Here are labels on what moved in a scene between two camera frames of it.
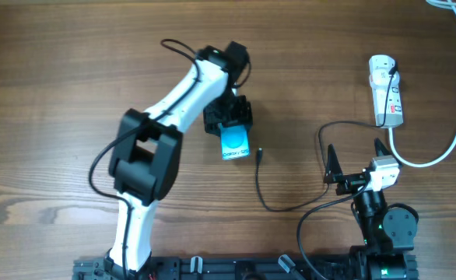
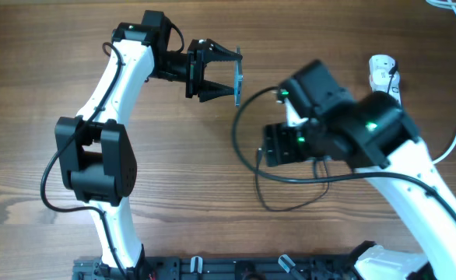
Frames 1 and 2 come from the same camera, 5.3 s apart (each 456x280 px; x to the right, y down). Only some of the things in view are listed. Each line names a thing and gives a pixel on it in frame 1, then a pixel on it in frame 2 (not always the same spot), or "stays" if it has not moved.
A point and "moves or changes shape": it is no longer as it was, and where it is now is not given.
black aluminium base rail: (229, 267) stays
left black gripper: (242, 115) to (194, 70)
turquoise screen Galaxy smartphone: (235, 141) moves or changes shape
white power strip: (384, 80) stays
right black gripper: (334, 173) to (278, 145)
